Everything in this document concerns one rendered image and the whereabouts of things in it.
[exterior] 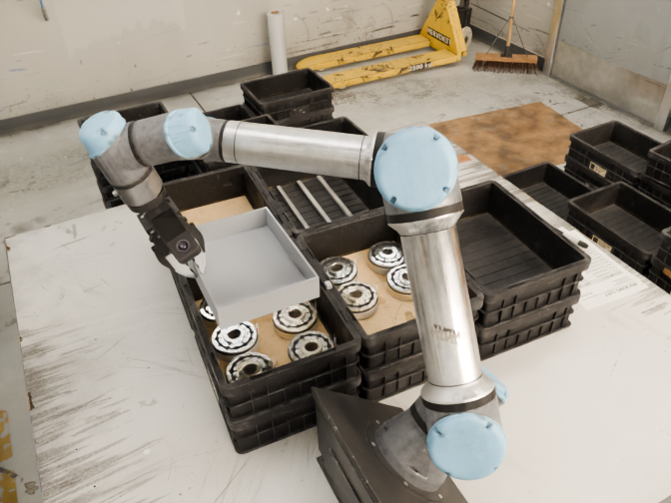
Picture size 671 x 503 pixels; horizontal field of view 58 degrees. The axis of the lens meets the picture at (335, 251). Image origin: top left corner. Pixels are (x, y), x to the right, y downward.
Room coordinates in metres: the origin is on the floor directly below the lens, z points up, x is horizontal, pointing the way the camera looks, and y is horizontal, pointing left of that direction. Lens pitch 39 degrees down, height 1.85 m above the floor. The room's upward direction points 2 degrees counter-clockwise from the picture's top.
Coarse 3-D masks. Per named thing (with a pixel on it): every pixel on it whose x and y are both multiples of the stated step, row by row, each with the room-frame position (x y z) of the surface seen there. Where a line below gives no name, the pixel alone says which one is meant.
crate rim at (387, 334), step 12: (372, 216) 1.29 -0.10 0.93; (324, 228) 1.25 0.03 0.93; (336, 228) 1.25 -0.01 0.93; (300, 240) 1.20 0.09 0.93; (312, 252) 1.15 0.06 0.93; (324, 276) 1.06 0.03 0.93; (480, 300) 0.96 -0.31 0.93; (348, 312) 0.94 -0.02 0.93; (408, 324) 0.89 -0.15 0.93; (360, 336) 0.87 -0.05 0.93; (372, 336) 0.86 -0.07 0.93; (384, 336) 0.87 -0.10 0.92; (396, 336) 0.88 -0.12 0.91
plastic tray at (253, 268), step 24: (240, 216) 1.08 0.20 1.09; (264, 216) 1.10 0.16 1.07; (216, 240) 1.05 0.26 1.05; (240, 240) 1.05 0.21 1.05; (264, 240) 1.05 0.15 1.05; (288, 240) 0.99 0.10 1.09; (192, 264) 0.93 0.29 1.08; (216, 264) 0.97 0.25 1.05; (240, 264) 0.96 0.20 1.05; (264, 264) 0.96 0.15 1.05; (288, 264) 0.96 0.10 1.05; (216, 288) 0.89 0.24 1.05; (240, 288) 0.89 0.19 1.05; (264, 288) 0.89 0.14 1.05; (288, 288) 0.84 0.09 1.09; (312, 288) 0.86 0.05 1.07; (216, 312) 0.79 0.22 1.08; (240, 312) 0.80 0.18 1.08; (264, 312) 0.82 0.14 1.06
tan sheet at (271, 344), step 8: (272, 312) 1.05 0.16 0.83; (248, 320) 1.02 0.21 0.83; (264, 320) 1.02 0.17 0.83; (272, 320) 1.02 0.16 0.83; (320, 320) 1.02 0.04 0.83; (208, 328) 1.00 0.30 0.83; (256, 328) 1.00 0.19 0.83; (264, 328) 1.00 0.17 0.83; (272, 328) 1.00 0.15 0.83; (320, 328) 0.99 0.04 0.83; (264, 336) 0.97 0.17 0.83; (272, 336) 0.97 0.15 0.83; (264, 344) 0.95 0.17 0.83; (272, 344) 0.95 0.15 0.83; (280, 344) 0.94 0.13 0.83; (288, 344) 0.94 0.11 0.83; (264, 352) 0.92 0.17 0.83; (272, 352) 0.92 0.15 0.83; (280, 352) 0.92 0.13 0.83; (272, 360) 0.90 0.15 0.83; (280, 360) 0.90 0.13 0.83; (288, 360) 0.90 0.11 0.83; (224, 368) 0.88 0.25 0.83
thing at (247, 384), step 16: (192, 304) 0.98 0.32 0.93; (336, 304) 0.96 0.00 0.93; (208, 336) 0.88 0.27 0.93; (352, 336) 0.87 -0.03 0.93; (208, 352) 0.84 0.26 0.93; (320, 352) 0.83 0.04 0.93; (336, 352) 0.83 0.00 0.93; (352, 352) 0.84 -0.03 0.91; (288, 368) 0.79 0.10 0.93; (304, 368) 0.80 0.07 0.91; (224, 384) 0.75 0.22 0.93; (240, 384) 0.75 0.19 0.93; (256, 384) 0.76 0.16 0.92
